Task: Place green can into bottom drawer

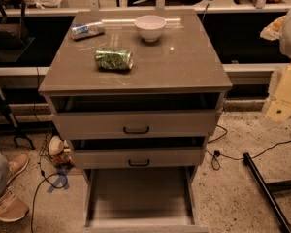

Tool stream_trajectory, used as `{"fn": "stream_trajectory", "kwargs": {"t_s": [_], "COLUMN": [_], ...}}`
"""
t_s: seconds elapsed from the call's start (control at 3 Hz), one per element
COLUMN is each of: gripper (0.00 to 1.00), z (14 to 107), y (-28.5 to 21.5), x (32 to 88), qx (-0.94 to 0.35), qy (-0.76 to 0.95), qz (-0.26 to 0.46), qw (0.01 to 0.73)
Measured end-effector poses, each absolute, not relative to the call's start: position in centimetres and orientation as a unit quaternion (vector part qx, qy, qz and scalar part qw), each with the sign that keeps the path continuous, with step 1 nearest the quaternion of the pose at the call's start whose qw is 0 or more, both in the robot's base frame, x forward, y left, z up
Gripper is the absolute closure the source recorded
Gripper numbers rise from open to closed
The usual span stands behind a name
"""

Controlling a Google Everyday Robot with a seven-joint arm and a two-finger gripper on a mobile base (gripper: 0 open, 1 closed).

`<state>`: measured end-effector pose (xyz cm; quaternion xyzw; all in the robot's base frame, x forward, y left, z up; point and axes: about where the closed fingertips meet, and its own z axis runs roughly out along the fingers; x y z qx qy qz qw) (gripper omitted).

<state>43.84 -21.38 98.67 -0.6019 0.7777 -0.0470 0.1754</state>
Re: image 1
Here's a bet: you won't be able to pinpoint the black floor cable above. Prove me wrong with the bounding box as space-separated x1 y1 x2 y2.
30 119 69 233
206 124 291 171

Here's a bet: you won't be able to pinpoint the middle grey drawer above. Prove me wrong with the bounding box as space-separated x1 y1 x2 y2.
72 148 206 169

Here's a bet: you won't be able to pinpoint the blue silver soda can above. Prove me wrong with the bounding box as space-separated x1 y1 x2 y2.
71 20 105 40

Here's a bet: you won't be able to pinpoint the black metal floor stand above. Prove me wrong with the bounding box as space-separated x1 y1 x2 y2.
243 153 291 233

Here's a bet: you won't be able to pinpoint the white ceramic bowl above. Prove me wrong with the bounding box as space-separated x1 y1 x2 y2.
134 15 166 42

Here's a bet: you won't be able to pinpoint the top grey drawer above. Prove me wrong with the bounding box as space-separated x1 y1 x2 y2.
52 110 220 140

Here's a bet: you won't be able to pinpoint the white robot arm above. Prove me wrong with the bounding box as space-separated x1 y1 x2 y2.
260 9 291 125

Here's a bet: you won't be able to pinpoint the black floor cable right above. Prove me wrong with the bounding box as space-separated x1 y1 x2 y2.
206 124 291 171

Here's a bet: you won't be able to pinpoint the open bottom grey drawer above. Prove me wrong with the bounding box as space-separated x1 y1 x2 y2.
83 167 208 233

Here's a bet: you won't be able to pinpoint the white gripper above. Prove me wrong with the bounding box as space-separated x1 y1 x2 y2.
260 16 291 127

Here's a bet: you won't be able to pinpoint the small toy objects on floor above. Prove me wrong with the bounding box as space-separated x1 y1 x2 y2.
48 136 74 166

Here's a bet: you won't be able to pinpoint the tan sneaker far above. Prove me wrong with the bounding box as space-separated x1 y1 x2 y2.
7 154 29 184

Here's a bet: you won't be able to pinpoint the black floor cable left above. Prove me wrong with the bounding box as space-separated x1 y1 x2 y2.
30 119 69 233

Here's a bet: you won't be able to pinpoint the black tripod leg left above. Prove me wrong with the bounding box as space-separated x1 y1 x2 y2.
0 87 35 150

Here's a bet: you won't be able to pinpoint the grey three-drawer cabinet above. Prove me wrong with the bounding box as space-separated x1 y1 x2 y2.
37 8 234 233

